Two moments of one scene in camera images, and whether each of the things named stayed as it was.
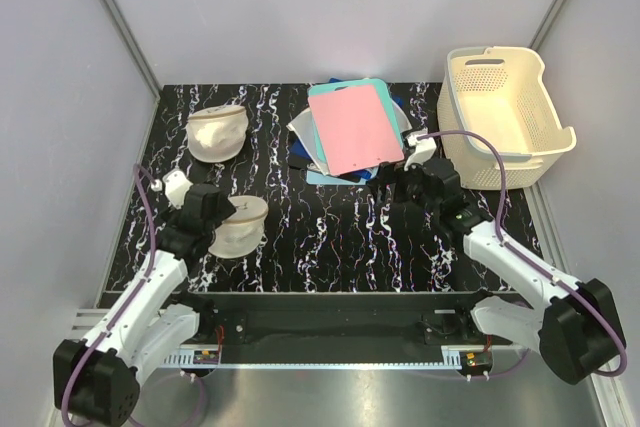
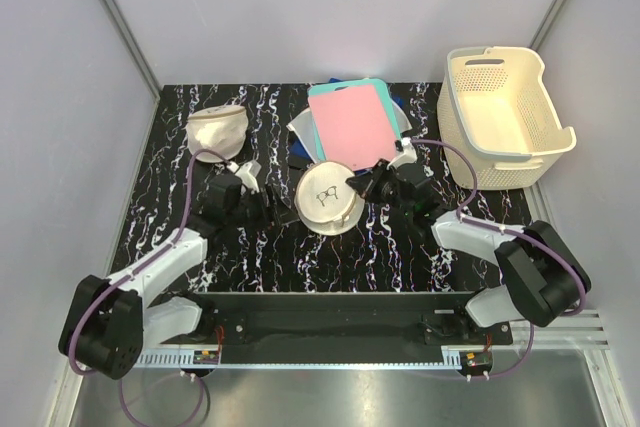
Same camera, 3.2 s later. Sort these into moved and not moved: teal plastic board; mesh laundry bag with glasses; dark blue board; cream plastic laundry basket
Moved: mesh laundry bag with glasses
Not moved: cream plastic laundry basket; dark blue board; teal plastic board
